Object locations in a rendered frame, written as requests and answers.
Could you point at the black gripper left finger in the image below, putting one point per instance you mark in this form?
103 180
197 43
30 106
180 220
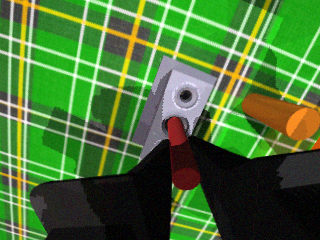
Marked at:
142 198

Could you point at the red peg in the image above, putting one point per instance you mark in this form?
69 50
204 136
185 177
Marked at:
185 172

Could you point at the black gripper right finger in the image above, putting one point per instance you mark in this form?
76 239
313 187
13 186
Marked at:
238 189

